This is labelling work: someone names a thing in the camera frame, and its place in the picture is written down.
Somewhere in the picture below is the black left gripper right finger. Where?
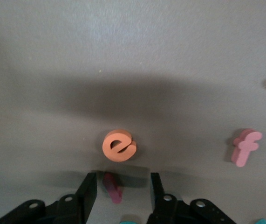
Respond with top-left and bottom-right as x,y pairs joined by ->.
146,173 -> 237,224

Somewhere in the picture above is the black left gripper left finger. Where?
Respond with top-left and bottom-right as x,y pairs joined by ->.
0,172 -> 98,224

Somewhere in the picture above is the maroon letter i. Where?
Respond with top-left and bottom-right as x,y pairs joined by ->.
102,172 -> 123,204

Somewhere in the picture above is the orange letter e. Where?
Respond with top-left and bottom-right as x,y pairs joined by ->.
102,129 -> 137,163

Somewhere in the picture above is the pink red letter f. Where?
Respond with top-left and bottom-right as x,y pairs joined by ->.
230,128 -> 263,168

